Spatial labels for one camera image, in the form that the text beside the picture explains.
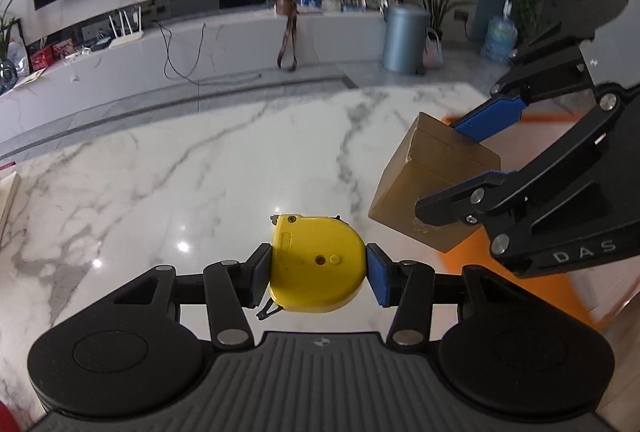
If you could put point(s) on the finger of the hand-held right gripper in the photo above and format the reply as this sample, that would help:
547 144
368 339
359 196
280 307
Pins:
490 119
465 202

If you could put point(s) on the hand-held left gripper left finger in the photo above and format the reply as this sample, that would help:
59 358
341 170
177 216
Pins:
260 274

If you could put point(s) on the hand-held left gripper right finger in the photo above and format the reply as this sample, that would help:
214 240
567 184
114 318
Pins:
377 274

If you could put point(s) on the brown cardboard box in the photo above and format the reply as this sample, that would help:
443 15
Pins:
415 182

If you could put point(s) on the yellow tape measure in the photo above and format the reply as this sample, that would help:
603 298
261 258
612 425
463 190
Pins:
315 272

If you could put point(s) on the orange cardboard box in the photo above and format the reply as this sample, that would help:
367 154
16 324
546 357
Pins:
480 272

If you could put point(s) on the blue water jug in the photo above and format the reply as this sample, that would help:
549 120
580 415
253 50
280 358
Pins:
500 37

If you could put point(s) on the woven handbag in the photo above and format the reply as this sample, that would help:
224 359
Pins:
433 51

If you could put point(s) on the blue-grey trash bin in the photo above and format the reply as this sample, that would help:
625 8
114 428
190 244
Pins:
405 39

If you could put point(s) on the white marble television cabinet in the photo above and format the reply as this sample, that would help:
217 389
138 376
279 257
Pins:
225 47

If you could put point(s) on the stack of books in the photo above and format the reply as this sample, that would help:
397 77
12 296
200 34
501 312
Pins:
7 204

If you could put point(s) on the white router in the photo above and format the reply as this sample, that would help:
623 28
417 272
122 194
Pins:
125 42

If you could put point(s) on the red cup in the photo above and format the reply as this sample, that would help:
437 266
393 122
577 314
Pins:
6 419

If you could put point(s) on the red gift box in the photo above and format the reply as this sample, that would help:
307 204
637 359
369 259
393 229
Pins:
40 58
63 48

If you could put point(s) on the white standing pouch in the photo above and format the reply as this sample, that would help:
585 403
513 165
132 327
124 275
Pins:
16 57

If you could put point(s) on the green plant in glass vase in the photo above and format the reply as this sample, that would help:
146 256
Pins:
6 32

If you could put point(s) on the wall socket plate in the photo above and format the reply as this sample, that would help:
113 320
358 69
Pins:
460 14

